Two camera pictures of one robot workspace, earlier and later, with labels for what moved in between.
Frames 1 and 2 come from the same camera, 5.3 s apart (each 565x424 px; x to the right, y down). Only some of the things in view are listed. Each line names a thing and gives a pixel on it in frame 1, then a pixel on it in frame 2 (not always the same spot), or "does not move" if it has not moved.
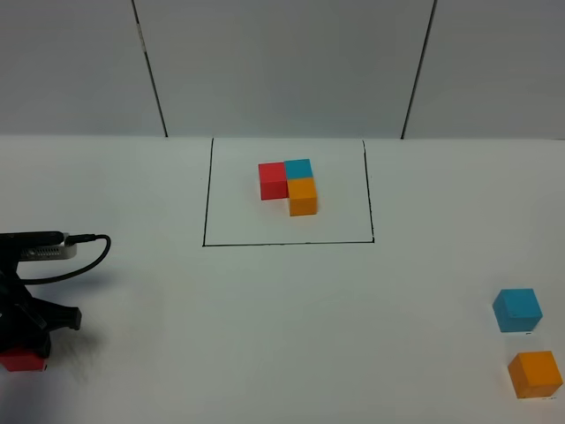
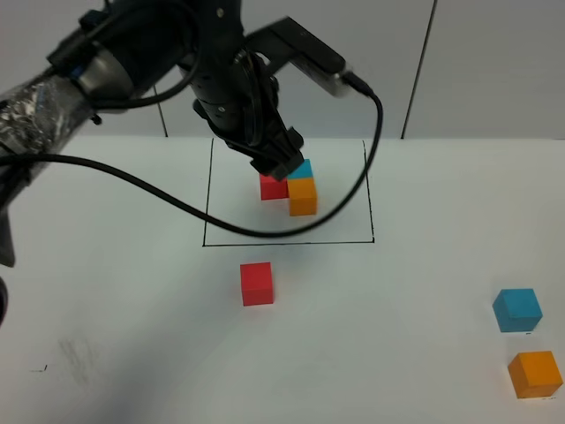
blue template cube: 298,169 does not move
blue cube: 517,310 does not move
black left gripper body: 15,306 to 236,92
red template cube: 273,181 does not move
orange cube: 535,374 does not move
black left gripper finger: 53,315 to 286,151
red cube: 21,362 to 255,283
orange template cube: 302,197 does not move
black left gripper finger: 33,335 to 267,165
